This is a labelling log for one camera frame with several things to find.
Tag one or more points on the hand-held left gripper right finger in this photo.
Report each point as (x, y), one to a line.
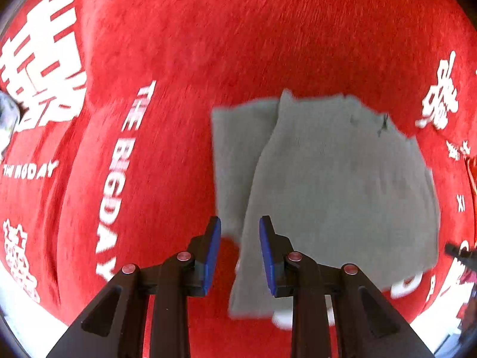
(266, 253)

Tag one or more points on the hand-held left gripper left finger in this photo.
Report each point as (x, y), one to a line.
(210, 253)

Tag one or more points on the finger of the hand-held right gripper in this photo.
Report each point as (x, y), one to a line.
(462, 253)

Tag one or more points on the small grey sweater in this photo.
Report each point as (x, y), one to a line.
(335, 186)

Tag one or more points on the red ribbon strip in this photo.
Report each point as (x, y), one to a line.
(472, 175)

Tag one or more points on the red printed blanket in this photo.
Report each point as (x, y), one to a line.
(223, 44)

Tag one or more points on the grey white fuzzy object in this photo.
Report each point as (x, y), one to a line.
(6, 119)

